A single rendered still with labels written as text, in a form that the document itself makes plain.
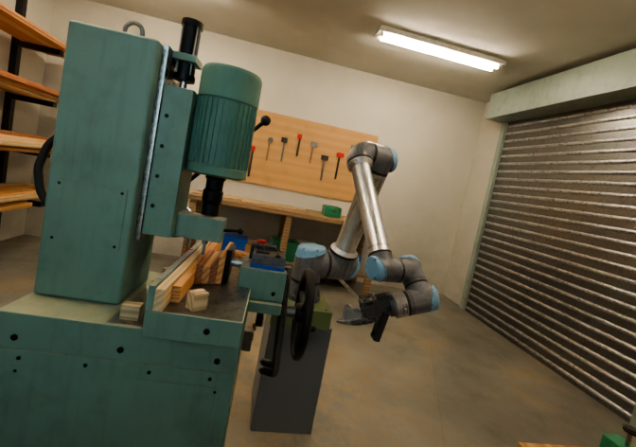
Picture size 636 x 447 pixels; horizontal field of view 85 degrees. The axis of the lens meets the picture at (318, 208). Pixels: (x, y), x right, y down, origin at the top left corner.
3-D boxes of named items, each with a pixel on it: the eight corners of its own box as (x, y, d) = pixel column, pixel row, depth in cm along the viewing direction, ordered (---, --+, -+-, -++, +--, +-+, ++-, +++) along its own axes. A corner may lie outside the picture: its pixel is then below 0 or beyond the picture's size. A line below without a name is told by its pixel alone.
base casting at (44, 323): (234, 375, 90) (240, 341, 89) (-11, 347, 82) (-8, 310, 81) (248, 308, 134) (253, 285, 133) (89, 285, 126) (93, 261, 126)
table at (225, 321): (280, 354, 79) (285, 329, 78) (139, 337, 75) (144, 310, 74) (278, 276, 139) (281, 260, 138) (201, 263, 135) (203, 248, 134)
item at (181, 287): (178, 303, 81) (181, 286, 81) (169, 301, 81) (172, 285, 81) (220, 246, 143) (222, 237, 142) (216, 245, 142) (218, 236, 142)
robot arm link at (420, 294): (429, 290, 136) (439, 313, 130) (397, 295, 135) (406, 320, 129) (433, 278, 129) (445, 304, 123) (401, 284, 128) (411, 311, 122)
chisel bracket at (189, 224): (219, 248, 105) (223, 221, 104) (170, 241, 103) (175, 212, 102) (222, 243, 112) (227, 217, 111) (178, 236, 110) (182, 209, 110)
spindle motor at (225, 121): (242, 182, 98) (261, 71, 96) (178, 169, 96) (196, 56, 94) (247, 181, 116) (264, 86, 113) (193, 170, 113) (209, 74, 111)
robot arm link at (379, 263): (350, 130, 156) (381, 275, 121) (373, 136, 161) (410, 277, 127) (338, 147, 164) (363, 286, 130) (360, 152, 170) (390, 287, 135)
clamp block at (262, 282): (281, 304, 101) (287, 274, 100) (235, 297, 99) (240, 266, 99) (281, 287, 116) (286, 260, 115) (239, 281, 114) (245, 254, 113)
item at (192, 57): (192, 80, 99) (203, 19, 97) (164, 74, 98) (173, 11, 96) (199, 87, 107) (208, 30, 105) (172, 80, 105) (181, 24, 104)
